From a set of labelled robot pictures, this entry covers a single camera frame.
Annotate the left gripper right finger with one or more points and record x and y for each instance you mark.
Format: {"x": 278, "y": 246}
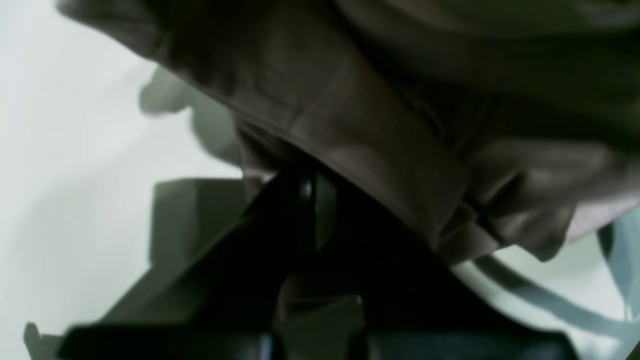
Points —
{"x": 414, "y": 307}

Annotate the pink T-shirt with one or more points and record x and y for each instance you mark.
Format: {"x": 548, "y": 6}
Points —
{"x": 481, "y": 124}

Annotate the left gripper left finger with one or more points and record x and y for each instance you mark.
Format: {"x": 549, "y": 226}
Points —
{"x": 222, "y": 306}

